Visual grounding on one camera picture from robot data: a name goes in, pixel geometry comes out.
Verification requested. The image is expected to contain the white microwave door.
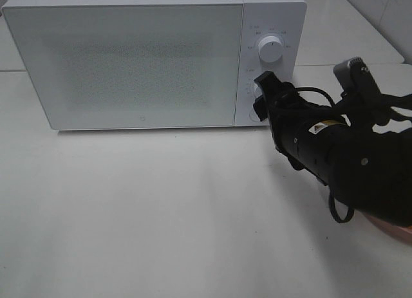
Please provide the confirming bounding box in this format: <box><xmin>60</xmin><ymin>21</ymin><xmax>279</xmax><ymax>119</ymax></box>
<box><xmin>4</xmin><ymin>5</ymin><xmax>242</xmax><ymax>130</ymax></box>

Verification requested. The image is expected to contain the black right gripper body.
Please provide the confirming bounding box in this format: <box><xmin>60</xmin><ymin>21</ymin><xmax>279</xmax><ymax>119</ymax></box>
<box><xmin>253</xmin><ymin>71</ymin><xmax>322</xmax><ymax>156</ymax></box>

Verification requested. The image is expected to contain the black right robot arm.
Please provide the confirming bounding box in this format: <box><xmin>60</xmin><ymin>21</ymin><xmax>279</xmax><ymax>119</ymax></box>
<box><xmin>254</xmin><ymin>71</ymin><xmax>411</xmax><ymax>227</ymax></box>

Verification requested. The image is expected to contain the pink round plate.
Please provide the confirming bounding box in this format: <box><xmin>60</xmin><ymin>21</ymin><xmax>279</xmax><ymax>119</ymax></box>
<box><xmin>363</xmin><ymin>213</ymin><xmax>411</xmax><ymax>245</ymax></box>

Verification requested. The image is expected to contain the round door release button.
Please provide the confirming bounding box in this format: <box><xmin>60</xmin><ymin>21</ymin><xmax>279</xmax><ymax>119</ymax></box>
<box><xmin>249</xmin><ymin>110</ymin><xmax>261</xmax><ymax>123</ymax></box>

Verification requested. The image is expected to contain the white microwave oven body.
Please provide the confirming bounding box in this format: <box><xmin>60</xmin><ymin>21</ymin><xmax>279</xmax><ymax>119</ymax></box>
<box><xmin>1</xmin><ymin>0</ymin><xmax>307</xmax><ymax>127</ymax></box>

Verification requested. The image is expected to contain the white microwave knob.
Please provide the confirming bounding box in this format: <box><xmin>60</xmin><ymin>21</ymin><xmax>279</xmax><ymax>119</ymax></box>
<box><xmin>258</xmin><ymin>35</ymin><xmax>284</xmax><ymax>63</ymax></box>
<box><xmin>252</xmin><ymin>83</ymin><xmax>261</xmax><ymax>98</ymax></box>

